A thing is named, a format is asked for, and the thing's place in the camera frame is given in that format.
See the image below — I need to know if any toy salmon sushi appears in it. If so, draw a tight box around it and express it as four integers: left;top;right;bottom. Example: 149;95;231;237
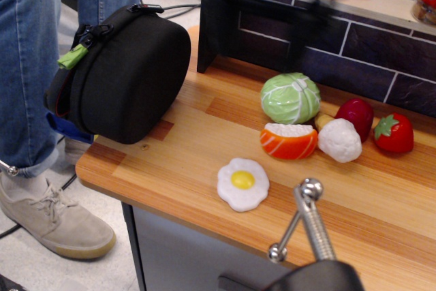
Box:
260;123;318;160

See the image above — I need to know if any toy red strawberry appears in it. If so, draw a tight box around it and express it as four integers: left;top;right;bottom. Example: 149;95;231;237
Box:
374;112;414;153

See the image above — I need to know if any beige suede shoe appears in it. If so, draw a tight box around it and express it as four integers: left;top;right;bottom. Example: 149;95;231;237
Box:
1;173;116;260

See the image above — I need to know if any dark brick-pattern shelf unit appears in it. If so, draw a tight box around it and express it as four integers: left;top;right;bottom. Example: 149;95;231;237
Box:
198;0;435;117

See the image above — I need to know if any green zipper pull tab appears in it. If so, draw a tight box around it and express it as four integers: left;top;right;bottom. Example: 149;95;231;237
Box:
57;44;89;70

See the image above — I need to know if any metal clamp screw handle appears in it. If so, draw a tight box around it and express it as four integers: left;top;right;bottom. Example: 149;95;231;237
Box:
268;178;337;263

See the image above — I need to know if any black floor cable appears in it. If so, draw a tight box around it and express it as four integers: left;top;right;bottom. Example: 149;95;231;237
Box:
159;3;202;20

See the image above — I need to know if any toy green cabbage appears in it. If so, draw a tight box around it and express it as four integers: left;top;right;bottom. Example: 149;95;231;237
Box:
260;72;321;124

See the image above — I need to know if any toy yellow banana piece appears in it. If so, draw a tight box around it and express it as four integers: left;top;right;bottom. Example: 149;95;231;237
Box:
314;112;334;132

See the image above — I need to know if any blue jeans left leg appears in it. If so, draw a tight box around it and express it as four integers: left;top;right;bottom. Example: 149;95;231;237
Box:
1;0;61;179

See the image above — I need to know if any black clamp body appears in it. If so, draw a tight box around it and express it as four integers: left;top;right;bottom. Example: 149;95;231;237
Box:
264;260;364;290

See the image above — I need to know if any toy white cauliflower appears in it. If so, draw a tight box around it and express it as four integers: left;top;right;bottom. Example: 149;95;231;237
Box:
318;119;362;163

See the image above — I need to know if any toy fried egg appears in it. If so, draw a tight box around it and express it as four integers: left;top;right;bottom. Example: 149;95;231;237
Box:
217;158;270;212

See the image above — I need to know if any black zipper case bag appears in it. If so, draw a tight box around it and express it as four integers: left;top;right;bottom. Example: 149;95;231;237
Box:
44;4;191;144

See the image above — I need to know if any toy dark red fruit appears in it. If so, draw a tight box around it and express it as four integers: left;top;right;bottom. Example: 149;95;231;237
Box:
335;98;374;142

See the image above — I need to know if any glass jar red label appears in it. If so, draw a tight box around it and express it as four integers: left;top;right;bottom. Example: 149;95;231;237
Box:
411;0;435;26

